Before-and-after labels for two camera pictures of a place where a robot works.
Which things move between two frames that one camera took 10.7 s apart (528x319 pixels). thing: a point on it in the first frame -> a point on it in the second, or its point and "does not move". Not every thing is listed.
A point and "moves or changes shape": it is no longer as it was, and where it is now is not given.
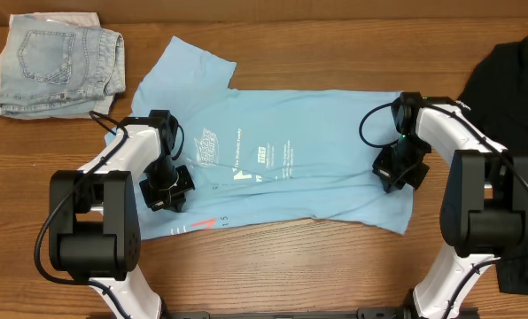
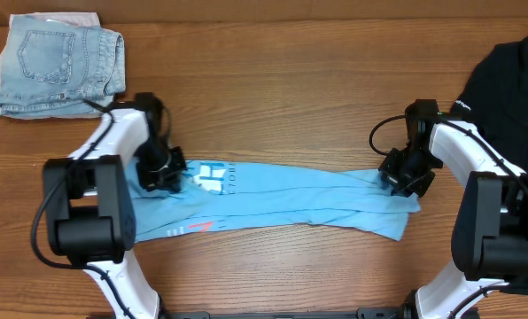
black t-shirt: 506,102 does not move
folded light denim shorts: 55,69 does not move
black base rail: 380,313 does not move
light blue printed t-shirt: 262,154 moves or changes shape
